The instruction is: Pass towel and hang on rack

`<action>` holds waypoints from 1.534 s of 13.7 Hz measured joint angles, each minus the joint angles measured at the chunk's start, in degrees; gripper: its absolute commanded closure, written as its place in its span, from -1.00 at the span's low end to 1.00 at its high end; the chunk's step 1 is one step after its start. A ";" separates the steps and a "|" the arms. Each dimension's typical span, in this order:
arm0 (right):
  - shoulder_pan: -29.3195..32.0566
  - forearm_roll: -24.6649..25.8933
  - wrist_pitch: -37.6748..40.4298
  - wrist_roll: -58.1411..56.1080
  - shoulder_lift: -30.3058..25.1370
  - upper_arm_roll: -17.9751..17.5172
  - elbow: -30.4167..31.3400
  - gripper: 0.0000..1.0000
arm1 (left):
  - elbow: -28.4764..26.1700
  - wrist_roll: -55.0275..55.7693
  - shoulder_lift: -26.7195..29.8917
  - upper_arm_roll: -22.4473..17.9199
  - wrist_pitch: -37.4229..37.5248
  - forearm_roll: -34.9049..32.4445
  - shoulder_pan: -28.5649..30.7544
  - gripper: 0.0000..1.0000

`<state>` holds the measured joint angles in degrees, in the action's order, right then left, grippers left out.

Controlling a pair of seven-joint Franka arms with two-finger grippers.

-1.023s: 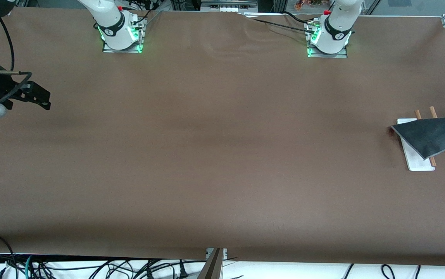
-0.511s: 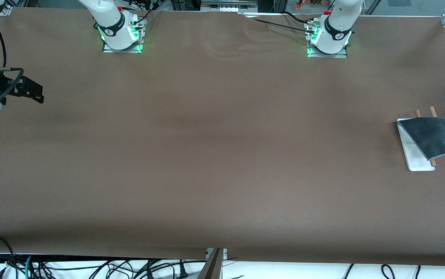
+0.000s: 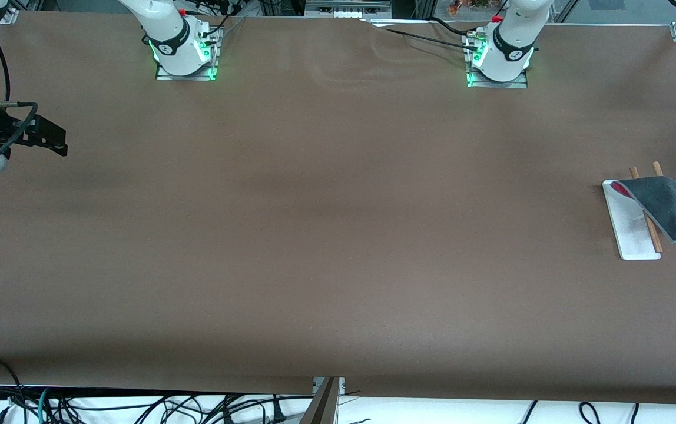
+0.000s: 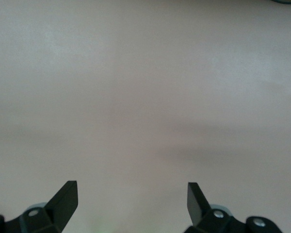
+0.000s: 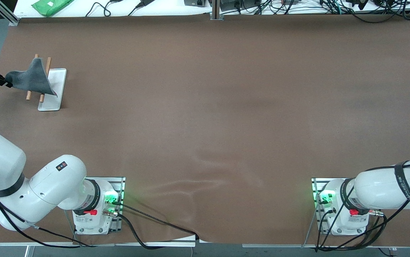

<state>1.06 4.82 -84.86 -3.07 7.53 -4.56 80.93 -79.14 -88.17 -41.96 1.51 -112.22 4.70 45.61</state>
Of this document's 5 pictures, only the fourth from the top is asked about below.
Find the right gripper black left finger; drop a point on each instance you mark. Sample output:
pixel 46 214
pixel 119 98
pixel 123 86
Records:
pixel 63 206

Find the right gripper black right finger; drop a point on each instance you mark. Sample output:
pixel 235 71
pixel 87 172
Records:
pixel 196 206

